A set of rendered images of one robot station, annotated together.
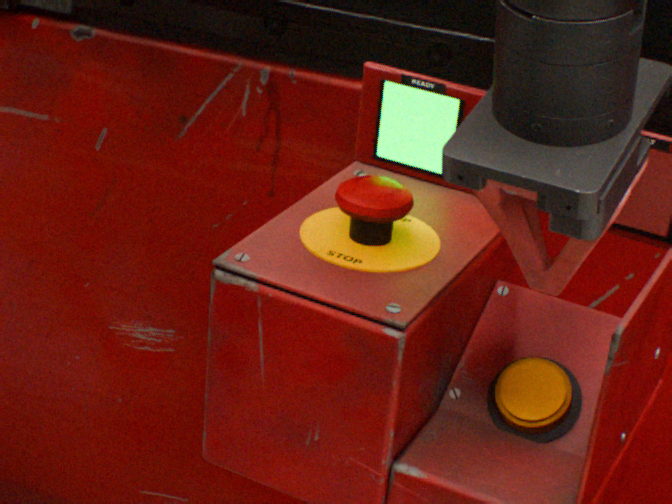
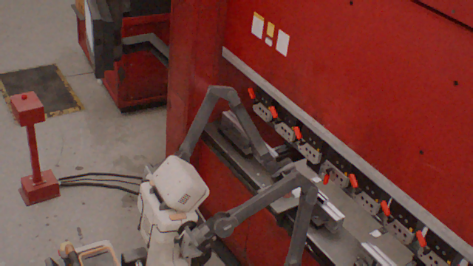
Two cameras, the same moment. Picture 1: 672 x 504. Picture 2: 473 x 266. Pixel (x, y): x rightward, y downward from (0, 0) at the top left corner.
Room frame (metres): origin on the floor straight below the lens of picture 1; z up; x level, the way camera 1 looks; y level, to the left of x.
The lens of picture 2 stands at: (-0.98, -0.66, 2.85)
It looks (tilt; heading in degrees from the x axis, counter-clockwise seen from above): 36 degrees down; 34
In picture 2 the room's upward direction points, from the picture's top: 8 degrees clockwise
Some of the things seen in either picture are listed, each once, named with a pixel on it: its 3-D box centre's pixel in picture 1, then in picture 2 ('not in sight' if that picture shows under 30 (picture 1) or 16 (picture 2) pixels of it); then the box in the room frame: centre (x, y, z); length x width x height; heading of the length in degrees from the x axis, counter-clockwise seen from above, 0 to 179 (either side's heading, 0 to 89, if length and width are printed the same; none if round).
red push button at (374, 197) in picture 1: (372, 217); not in sight; (0.57, -0.02, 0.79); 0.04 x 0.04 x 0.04
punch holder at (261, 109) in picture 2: not in sight; (268, 102); (1.20, 0.63, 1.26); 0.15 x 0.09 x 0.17; 72
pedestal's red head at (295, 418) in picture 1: (454, 309); not in sight; (0.56, -0.06, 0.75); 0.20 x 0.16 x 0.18; 65
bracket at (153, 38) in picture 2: not in sight; (150, 53); (1.21, 1.55, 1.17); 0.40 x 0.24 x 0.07; 72
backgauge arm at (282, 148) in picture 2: not in sight; (304, 145); (1.57, 0.54, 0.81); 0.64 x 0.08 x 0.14; 162
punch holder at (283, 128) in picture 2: not in sight; (290, 121); (1.14, 0.44, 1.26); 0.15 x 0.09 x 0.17; 72
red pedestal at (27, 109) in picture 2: not in sight; (32, 148); (0.65, 2.10, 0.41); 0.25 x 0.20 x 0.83; 162
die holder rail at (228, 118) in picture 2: not in sight; (248, 139); (1.24, 0.75, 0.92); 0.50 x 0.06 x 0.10; 72
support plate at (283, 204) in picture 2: not in sight; (287, 193); (0.93, 0.27, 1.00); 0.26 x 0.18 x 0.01; 162
